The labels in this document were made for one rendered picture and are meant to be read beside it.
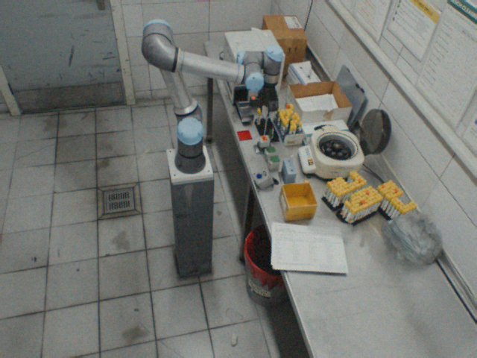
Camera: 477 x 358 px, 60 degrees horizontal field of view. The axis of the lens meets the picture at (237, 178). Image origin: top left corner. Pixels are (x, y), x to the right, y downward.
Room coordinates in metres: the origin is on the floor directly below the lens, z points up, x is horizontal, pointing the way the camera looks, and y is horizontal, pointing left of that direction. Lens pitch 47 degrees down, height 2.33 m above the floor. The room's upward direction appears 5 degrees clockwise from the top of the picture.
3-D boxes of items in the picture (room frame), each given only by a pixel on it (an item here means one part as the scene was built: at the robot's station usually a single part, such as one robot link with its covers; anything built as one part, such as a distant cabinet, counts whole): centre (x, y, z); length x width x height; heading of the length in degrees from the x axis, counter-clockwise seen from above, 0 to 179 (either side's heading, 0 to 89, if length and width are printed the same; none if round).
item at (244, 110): (1.85, 0.01, 0.92); 0.21 x 0.07 x 0.05; 17
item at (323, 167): (1.50, -0.45, 0.94); 0.30 x 0.24 x 0.12; 98
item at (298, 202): (1.19, -0.27, 0.93); 0.13 x 0.13 x 0.10; 13
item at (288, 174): (1.36, -0.24, 0.92); 0.10 x 0.07 x 0.10; 12
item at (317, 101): (1.87, -0.40, 0.95); 0.29 x 0.25 x 0.15; 107
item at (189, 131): (1.40, 0.23, 1.07); 0.13 x 0.12 x 0.14; 9
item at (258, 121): (1.70, -0.13, 0.93); 0.17 x 0.09 x 0.11; 18
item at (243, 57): (1.55, -0.01, 1.38); 0.11 x 0.11 x 0.08; 9
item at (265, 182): (1.33, -0.14, 0.92); 0.13 x 0.07 x 0.08; 107
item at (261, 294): (1.27, -0.25, 0.22); 0.38 x 0.37 x 0.44; 17
